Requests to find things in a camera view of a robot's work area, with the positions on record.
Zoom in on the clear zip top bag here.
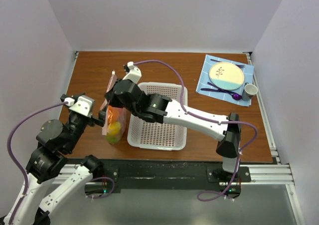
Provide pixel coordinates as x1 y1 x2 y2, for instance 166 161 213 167
99 69 130 145

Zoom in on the white perforated plastic basket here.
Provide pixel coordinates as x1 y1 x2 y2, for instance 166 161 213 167
127 82 187 151

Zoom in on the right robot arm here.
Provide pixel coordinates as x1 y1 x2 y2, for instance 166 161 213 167
105 79 241 182

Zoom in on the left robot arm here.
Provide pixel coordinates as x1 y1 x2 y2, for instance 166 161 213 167
1 93 108 225

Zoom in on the yellow fake lemon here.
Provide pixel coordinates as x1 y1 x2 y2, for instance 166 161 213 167
107 121 122 137

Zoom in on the green fake apple left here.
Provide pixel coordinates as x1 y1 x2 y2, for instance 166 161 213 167
106 134 122 144

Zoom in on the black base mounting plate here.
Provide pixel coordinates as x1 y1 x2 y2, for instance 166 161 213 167
62 157 250 195

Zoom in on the blue checked cloth napkin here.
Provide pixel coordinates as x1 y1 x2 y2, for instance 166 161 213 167
196 54 254 107

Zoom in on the purple plastic fork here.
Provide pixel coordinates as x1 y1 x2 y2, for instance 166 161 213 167
200 88 232 94

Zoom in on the round cream blue plate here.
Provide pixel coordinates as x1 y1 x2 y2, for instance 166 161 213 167
208 62 245 90

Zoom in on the purple plastic spoon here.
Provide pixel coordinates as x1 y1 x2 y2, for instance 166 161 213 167
207 82 242 101

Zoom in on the purple plastic knife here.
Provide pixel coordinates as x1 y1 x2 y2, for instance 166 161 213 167
210 59 245 68

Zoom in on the white grey mug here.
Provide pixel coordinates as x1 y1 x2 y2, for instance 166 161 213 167
242 83 258 101

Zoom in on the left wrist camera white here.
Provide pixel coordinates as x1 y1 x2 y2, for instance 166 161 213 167
60 93 95 118

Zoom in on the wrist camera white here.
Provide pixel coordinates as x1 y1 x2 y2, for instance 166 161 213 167
123 61 142 84
60 93 95 118

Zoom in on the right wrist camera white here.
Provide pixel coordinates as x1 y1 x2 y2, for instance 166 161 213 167
123 61 142 84

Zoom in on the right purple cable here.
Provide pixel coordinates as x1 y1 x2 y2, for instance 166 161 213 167
134 59 258 202

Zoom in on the aluminium frame rail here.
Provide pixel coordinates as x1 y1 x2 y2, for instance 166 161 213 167
243 50 305 225

